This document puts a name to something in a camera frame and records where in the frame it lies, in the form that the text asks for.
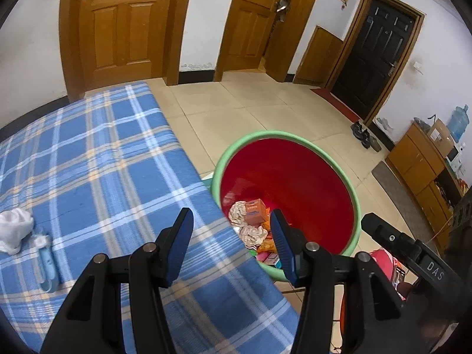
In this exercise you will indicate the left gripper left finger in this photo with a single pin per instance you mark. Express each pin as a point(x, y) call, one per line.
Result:
point(90, 318)

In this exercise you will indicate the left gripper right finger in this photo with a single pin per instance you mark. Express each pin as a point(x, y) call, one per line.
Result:
point(375, 318)

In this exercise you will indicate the light blue plastic holder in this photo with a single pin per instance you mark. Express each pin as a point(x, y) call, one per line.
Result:
point(47, 273)

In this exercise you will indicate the white tissue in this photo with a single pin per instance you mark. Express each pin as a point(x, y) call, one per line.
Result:
point(15, 225)

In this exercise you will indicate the orange cardboard box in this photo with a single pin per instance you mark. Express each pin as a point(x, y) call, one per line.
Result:
point(256, 212)

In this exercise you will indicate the orange snack bag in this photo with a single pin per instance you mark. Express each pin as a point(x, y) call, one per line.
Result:
point(268, 245)

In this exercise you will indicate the crumpled paper trash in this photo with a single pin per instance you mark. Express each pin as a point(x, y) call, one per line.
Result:
point(251, 235)

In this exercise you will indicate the grey floor mat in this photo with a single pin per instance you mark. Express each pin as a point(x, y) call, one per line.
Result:
point(409, 210)

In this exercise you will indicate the red floral cloth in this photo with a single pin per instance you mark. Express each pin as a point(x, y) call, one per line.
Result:
point(391, 267)

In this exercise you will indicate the wooden cabinet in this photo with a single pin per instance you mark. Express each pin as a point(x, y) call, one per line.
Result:
point(421, 168)

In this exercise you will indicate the cardboard box on cabinet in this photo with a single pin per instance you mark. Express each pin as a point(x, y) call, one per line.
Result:
point(441, 137)

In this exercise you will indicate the black shoes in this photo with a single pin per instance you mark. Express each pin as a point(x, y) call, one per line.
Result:
point(365, 137)

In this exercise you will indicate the blue plaid tablecloth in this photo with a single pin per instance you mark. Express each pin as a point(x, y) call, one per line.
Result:
point(107, 175)

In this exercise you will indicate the blue water jug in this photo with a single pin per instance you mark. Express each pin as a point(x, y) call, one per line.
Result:
point(458, 122)

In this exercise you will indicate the red bin with green rim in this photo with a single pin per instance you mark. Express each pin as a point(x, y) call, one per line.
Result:
point(289, 173)

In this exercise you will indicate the red door mat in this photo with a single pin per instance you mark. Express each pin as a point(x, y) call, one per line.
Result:
point(338, 105)

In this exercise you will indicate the black entrance door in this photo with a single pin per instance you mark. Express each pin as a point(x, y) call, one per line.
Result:
point(375, 51)

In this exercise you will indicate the open wooden door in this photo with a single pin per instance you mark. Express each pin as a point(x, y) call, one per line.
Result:
point(251, 35)

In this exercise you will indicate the closed wooden door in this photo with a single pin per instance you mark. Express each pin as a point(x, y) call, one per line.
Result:
point(108, 42)

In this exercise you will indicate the low wooden wall panel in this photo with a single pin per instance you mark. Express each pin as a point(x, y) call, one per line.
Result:
point(319, 59)

